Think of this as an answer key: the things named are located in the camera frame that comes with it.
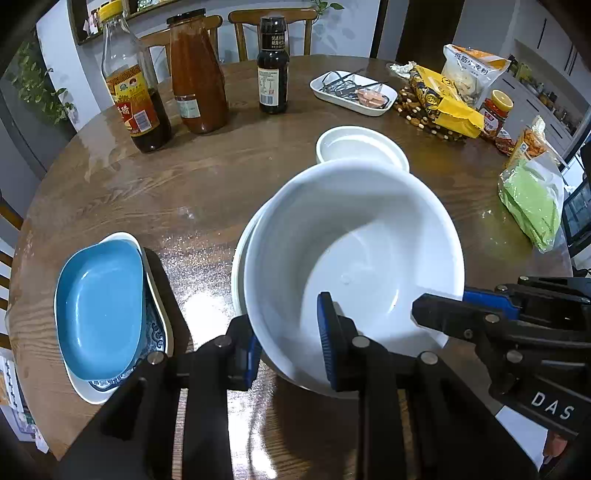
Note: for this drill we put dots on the dark brown door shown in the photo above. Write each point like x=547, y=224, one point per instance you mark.
x=425, y=27

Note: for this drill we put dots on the dark soy sauce bottle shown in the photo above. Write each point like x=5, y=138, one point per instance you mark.
x=272, y=78

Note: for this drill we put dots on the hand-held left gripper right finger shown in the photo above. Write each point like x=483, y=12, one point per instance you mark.
x=328, y=341

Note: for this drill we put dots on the red sauce glass bottle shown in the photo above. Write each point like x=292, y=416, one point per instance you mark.
x=198, y=83

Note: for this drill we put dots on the yellow capped vinegar bottle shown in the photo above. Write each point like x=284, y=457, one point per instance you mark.
x=134, y=106

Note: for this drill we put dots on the yellow snack bag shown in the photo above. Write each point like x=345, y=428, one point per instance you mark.
x=445, y=104

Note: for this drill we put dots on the bundle of black clips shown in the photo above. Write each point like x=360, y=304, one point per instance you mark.
x=341, y=85

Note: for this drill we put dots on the white rectangular dish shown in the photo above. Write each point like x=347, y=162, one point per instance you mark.
x=323, y=90

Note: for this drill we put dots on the orange snack bag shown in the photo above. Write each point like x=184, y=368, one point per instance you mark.
x=531, y=145

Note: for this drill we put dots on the pink packet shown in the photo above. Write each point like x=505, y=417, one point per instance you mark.
x=373, y=98

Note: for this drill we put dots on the large blue patterned square plate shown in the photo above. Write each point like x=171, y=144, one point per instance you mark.
x=154, y=330

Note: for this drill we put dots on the large white bowl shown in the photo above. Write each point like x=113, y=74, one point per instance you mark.
x=239, y=267

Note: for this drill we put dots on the wooden chair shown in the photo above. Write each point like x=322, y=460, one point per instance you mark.
x=9, y=221
x=157, y=44
x=244, y=37

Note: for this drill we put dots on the small white bowl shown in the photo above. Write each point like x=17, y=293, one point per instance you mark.
x=360, y=147

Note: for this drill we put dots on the pile of boxes and papers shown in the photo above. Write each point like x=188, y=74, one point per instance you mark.
x=18, y=406

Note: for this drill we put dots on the long trailing green plant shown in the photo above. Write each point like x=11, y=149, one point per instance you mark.
x=37, y=87

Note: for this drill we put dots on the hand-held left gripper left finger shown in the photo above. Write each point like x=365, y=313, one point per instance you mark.
x=251, y=360

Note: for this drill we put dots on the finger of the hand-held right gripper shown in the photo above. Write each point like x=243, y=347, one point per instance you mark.
x=452, y=318
x=489, y=300

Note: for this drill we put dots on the person's right hand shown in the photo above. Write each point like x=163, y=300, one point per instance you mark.
x=555, y=452

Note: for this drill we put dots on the chili sauce jar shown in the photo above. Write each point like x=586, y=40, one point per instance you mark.
x=496, y=113

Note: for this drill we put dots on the crumpled white wrapper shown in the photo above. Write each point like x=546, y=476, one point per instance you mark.
x=401, y=69

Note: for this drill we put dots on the wooden beaded trivet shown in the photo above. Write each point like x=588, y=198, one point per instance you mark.
x=415, y=117

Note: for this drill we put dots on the green powder bag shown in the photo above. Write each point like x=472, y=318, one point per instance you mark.
x=531, y=203

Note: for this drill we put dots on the small trailing green plant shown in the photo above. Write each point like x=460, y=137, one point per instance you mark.
x=325, y=27

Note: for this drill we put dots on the white kitchen cabinets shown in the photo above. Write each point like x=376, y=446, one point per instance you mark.
x=549, y=69

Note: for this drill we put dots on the white flour bag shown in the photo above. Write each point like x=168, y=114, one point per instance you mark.
x=471, y=69

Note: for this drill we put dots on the medium white bowl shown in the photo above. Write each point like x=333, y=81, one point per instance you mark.
x=360, y=240

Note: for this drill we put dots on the wooden wall shelf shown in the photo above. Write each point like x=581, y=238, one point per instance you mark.
x=83, y=27

